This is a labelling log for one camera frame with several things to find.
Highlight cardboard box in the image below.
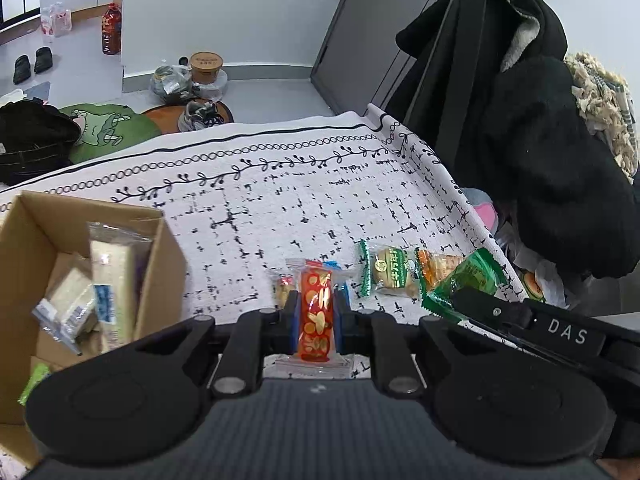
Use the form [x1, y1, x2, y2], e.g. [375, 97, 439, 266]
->
[0, 191, 189, 467]

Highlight white sandwich packet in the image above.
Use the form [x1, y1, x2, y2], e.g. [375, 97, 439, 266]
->
[32, 265, 99, 357]

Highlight red clear-ended snack packet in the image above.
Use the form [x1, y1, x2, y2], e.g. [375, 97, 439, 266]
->
[270, 258, 355, 377]

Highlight black bag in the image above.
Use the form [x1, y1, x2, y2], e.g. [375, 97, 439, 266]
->
[0, 100, 84, 187]

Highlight blue snack packet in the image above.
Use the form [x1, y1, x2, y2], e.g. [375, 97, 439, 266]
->
[322, 260, 352, 307]

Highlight black upright panel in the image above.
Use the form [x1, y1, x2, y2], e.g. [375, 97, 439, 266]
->
[400, 0, 489, 182]

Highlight pink plush toy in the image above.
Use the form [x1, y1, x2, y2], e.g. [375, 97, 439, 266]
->
[462, 187, 502, 234]

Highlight beige fringed cloth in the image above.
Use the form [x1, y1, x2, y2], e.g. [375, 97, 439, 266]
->
[565, 51, 640, 182]

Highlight bright green snack packet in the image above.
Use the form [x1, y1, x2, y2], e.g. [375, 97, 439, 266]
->
[17, 362, 54, 409]

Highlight black fleece coat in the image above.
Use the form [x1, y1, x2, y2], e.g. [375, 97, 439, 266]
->
[395, 0, 640, 282]

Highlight clear plastic container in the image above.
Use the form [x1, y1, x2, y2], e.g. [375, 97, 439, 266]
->
[192, 70, 229, 99]

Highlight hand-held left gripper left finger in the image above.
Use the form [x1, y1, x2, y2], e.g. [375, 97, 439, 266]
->
[134, 290, 302, 397]

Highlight grey sneakers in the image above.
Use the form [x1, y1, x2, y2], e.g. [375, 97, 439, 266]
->
[177, 101, 226, 132]

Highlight brown paper bowl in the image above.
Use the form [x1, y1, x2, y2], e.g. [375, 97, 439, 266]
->
[189, 51, 224, 84]

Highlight small yellow snack packet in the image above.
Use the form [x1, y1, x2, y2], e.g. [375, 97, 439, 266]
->
[272, 274, 297, 309]

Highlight red oil bottle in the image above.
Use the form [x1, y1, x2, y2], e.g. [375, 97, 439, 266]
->
[101, 2, 124, 56]

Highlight green-edged cake packet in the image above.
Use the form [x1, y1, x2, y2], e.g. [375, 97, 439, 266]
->
[357, 240, 425, 302]

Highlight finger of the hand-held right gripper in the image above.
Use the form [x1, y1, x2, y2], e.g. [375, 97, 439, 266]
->
[462, 317, 568, 362]
[450, 287, 532, 328]

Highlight orange cracker packet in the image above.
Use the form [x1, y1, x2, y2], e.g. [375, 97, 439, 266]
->
[416, 249, 463, 291]

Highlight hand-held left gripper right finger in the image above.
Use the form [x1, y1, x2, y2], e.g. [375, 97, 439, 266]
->
[332, 287, 497, 397]

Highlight grey wardrobe door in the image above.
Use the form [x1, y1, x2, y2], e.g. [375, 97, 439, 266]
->
[310, 0, 452, 117]

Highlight pink clear plastic bag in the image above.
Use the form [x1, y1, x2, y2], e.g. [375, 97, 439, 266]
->
[40, 2, 74, 39]

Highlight white black-printed cloth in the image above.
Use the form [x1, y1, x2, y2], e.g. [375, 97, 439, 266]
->
[0, 104, 532, 480]

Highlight white plastic bag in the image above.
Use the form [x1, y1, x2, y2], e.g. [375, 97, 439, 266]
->
[534, 259, 572, 312]

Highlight filled clear plastic bag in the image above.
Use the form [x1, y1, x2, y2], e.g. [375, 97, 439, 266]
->
[150, 62, 194, 104]

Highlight long white bread packet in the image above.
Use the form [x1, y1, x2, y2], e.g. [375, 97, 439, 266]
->
[89, 222, 154, 354]

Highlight dark green snack packet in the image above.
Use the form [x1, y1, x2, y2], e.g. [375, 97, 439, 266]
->
[420, 247, 509, 322]

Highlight burger toy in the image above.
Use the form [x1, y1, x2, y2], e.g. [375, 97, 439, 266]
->
[520, 270, 547, 304]

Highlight brown round mat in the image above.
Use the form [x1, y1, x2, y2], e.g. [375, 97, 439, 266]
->
[140, 99, 235, 137]

